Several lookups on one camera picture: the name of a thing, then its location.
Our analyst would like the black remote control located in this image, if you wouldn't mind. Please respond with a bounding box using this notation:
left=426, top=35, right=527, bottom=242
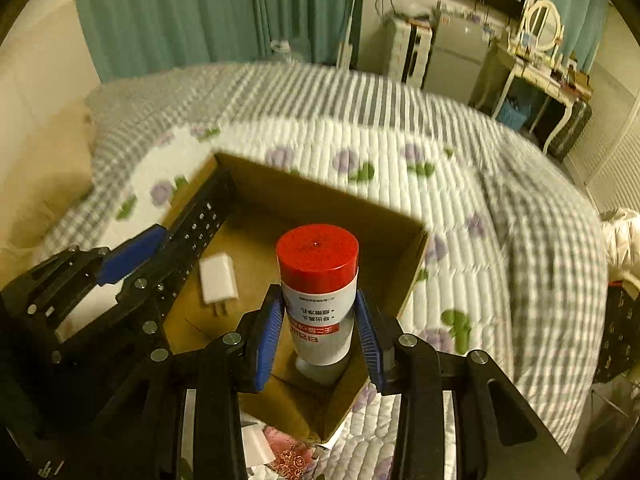
left=150, top=168, right=236, bottom=318

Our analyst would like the small silver fridge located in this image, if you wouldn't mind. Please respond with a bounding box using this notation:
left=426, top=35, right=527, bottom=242
left=423, top=12, right=490, bottom=104

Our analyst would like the white charger plug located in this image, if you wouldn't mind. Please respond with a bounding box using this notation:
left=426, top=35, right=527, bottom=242
left=198, top=252, right=239, bottom=316

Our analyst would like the white small box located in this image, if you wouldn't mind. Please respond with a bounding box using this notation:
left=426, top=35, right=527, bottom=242
left=241, top=424, right=276, bottom=468

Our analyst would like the white oval vanity mirror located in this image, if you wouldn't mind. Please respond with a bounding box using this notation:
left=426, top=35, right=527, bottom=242
left=518, top=0, right=564, bottom=55

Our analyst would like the green curtain left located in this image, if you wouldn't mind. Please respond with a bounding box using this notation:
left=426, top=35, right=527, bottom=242
left=75, top=0, right=349, bottom=82

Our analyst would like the blue waste basket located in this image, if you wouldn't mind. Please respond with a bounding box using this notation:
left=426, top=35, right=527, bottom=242
left=497, top=100, right=532, bottom=131

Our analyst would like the white bottle red cap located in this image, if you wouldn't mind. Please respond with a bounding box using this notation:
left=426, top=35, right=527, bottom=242
left=276, top=223, right=359, bottom=386

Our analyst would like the white floral quilted mat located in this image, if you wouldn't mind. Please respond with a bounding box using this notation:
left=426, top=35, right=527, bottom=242
left=98, top=119, right=516, bottom=480

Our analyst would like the white suitcase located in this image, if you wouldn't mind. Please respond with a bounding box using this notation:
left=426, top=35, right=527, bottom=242
left=384, top=16, right=433, bottom=89

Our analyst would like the green curtain right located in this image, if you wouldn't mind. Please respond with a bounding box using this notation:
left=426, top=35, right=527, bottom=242
left=550, top=0, right=608, bottom=73

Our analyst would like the white louvered wardrobe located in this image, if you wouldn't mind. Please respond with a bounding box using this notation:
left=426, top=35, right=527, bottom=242
left=565, top=40, right=639, bottom=211

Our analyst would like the beige pillow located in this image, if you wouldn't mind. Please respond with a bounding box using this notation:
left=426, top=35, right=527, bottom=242
left=1, top=100, right=96, bottom=285

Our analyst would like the brown cardboard box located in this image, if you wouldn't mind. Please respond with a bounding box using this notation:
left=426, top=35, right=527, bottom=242
left=164, top=153, right=428, bottom=442

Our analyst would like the dark suitcase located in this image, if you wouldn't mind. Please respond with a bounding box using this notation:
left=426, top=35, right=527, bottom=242
left=549, top=99, right=592, bottom=162

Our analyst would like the grey checkered bedsheet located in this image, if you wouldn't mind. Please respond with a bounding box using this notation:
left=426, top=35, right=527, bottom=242
left=44, top=63, right=606, bottom=448

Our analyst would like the white dressing table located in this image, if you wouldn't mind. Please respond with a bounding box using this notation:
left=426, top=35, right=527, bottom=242
left=470, top=40, right=592, bottom=154

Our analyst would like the green curtain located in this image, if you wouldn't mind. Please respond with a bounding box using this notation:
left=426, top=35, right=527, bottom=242
left=550, top=0, right=608, bottom=73
left=75, top=0, right=349, bottom=82

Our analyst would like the pink rose patterned box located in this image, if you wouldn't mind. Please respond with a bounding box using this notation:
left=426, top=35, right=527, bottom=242
left=262, top=426, right=321, bottom=480

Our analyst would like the white crumpled blanket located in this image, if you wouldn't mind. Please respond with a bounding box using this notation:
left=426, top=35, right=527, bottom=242
left=600, top=208, right=640, bottom=288

